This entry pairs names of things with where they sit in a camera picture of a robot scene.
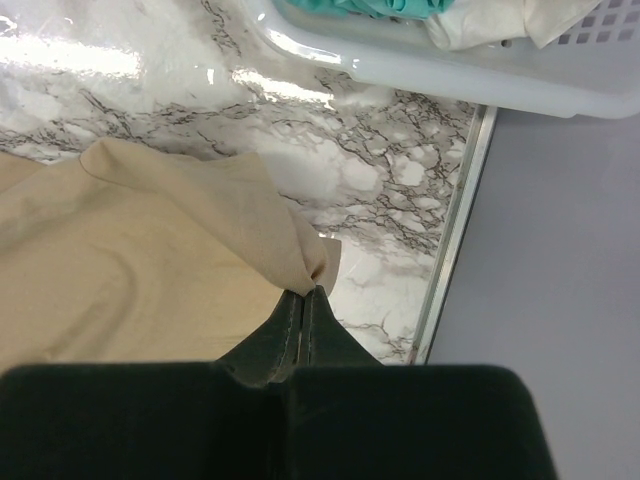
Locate white rolled t shirt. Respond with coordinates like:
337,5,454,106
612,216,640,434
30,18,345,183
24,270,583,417
425,0,599,51

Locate teal rolled t shirt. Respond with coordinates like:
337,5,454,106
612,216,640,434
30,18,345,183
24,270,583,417
288,0,454,20

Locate white rectangular plastic basket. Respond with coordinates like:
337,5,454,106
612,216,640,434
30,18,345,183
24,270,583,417
254,1,639,119

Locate beige t shirt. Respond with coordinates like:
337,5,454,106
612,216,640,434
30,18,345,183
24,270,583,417
1,139,341,369

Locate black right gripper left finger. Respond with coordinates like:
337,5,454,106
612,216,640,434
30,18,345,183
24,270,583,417
1,293,303,479

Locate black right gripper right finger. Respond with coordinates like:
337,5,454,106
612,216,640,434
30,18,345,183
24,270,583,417
287,288,557,479

